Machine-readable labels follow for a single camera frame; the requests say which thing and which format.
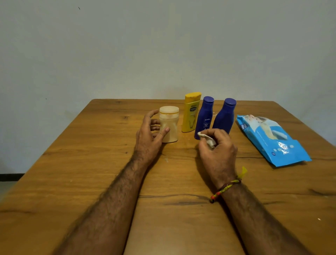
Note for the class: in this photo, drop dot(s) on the person's right hand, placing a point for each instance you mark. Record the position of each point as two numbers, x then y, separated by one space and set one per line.
220 157

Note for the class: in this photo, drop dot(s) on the person's left hand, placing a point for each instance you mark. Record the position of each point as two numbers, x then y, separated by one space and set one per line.
145 143

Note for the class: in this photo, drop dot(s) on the person's left middle finger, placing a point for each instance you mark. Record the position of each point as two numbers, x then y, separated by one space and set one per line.
156 121

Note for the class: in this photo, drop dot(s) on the person's right thumb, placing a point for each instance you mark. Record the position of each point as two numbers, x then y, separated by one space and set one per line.
203 149

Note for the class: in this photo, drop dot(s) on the person's left thumb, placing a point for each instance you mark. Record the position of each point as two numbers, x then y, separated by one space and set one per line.
162 134

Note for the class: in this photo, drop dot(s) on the white wipe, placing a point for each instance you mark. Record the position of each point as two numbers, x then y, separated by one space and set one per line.
210 141

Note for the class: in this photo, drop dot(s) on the cream plastic jar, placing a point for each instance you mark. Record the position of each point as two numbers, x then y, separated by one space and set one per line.
170 123

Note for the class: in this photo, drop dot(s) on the person's left forearm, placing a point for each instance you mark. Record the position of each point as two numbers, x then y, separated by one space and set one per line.
110 210

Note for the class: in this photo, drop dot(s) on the person's right forearm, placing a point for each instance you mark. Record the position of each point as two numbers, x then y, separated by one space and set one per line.
257 223

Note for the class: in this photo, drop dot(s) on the blue lotion bottle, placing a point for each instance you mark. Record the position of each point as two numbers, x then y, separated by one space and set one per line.
204 118
224 118

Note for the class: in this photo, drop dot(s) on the yellow lotion bottle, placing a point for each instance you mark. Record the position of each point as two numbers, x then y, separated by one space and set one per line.
191 113

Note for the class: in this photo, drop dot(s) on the multicoloured thread wristband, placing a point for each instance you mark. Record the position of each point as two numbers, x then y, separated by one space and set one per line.
227 186

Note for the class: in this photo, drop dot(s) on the blue wet wipes packet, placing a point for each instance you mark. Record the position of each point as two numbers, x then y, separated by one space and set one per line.
273 139

